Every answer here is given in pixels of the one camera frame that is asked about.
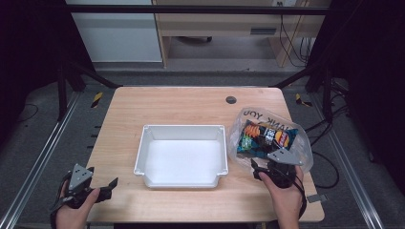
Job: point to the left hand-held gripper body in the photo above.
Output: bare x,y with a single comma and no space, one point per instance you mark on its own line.
79,178

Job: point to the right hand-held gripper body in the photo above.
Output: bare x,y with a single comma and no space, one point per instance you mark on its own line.
281,168

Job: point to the clear plastic bag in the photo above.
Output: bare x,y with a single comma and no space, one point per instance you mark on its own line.
296,149

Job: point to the blue chips packet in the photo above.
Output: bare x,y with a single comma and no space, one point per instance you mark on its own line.
261,140

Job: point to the white plastic tray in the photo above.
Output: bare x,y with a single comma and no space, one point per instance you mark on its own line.
182,156

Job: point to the person's right hand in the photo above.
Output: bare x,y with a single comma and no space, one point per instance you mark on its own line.
283,200

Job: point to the person's left hand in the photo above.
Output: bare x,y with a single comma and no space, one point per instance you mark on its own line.
74,214

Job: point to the grey tag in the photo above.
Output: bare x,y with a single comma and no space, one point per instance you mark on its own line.
316,198

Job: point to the grey table grommet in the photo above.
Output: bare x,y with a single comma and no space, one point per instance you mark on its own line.
230,99

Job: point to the wooden table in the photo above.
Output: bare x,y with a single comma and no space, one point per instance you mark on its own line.
178,105

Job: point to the black metal stand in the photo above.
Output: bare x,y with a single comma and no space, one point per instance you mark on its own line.
74,74
318,74

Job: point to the white cabinet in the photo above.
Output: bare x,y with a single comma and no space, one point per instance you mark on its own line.
117,35

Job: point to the aluminium rail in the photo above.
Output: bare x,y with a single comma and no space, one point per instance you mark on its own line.
350,159
38,156

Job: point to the black horizontal frame bar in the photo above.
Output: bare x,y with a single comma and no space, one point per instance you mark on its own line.
191,9

